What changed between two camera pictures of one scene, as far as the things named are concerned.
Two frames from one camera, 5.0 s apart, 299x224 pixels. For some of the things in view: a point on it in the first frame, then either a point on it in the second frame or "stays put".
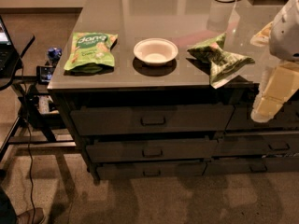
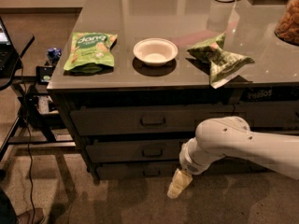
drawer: x=152 y=149 stays put
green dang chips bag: x=92 y=52 stays put
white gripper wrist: x=286 y=36 to x=191 y=163
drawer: x=128 y=170 stays put
